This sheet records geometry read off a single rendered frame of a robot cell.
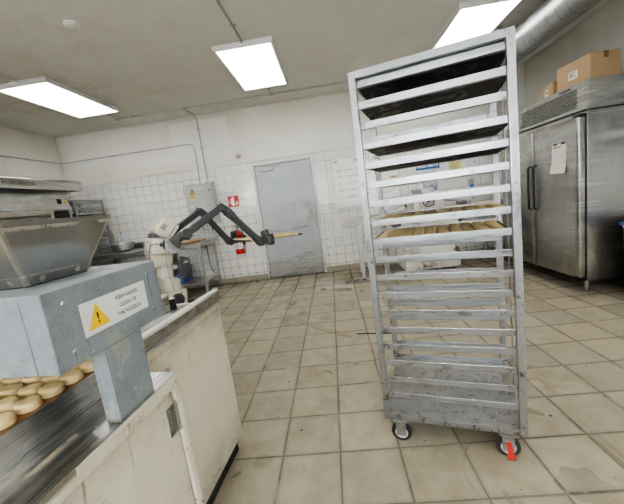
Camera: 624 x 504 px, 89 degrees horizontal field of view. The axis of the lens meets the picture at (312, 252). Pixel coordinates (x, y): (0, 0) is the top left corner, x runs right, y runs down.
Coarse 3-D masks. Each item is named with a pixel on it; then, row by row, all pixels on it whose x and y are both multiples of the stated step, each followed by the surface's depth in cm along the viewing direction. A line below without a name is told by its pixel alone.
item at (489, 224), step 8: (456, 224) 172; (464, 224) 166; (472, 224) 170; (480, 224) 158; (488, 224) 156; (496, 224) 151; (384, 232) 181; (392, 232) 180; (400, 232) 171; (408, 232) 165; (416, 232) 162; (424, 232) 168; (432, 232) 154; (440, 232) 150; (448, 232) 148
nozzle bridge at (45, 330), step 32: (32, 288) 67; (64, 288) 63; (96, 288) 70; (128, 288) 79; (0, 320) 60; (32, 320) 59; (64, 320) 62; (96, 320) 69; (128, 320) 78; (0, 352) 62; (32, 352) 61; (64, 352) 62; (96, 352) 69; (128, 352) 77; (128, 384) 76; (128, 416) 75
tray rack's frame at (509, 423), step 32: (512, 32) 118; (384, 64) 136; (416, 64) 142; (512, 64) 120; (512, 96) 122; (512, 128) 124; (512, 160) 126; (512, 192) 128; (512, 224) 131; (416, 384) 188; (416, 416) 162; (448, 416) 159; (480, 416) 156; (512, 416) 153
